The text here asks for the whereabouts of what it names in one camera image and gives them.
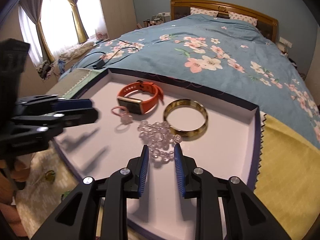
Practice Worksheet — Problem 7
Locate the white wall socket right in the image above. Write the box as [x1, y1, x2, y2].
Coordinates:
[279, 37, 292, 48]

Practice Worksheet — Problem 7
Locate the left patterned pillow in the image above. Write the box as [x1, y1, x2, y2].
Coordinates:
[190, 7, 219, 17]

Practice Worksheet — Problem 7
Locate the left nightstand clutter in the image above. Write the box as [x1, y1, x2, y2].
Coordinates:
[137, 12, 171, 29]

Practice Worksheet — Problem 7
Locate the patchwork patterned bed cloth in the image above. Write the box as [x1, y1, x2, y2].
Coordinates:
[16, 70, 319, 239]

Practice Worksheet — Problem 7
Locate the left hand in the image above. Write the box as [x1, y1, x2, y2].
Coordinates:
[1, 153, 34, 204]

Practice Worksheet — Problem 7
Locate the pink left sleeve forearm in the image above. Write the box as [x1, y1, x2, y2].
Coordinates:
[0, 203, 27, 237]

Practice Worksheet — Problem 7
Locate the wooden bed headboard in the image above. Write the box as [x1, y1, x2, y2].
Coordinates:
[170, 0, 278, 43]

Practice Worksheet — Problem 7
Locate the grey and yellow left curtain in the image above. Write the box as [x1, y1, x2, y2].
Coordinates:
[18, 0, 55, 66]

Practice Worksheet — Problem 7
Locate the blue floral duvet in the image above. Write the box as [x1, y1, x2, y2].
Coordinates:
[75, 14, 319, 146]

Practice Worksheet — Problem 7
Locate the black charging cable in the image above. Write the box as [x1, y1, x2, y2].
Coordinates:
[71, 39, 140, 71]

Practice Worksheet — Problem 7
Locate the orange smart watch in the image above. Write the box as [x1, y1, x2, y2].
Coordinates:
[117, 80, 164, 115]

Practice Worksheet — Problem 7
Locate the patterned pillow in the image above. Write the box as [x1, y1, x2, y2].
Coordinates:
[190, 7, 219, 17]
[228, 12, 258, 27]

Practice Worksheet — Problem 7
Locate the crumpled blanket on window seat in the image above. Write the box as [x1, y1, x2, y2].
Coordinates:
[59, 41, 95, 62]

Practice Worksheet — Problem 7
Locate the clear crystal bead bracelet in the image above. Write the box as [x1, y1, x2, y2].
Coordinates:
[137, 119, 183, 164]

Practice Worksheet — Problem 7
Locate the pink hair tie with charm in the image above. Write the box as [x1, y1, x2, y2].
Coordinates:
[111, 105, 134, 125]

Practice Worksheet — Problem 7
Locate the right patterned pillow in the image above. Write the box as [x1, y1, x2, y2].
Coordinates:
[228, 12, 258, 27]

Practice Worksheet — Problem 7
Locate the gold amber bangle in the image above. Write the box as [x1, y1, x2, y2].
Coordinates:
[163, 99, 209, 140]

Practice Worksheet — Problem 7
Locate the dark blue shallow box tray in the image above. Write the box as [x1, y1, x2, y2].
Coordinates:
[53, 69, 261, 239]

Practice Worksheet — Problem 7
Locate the beige wardrobe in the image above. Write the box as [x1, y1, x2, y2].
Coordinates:
[100, 0, 137, 39]

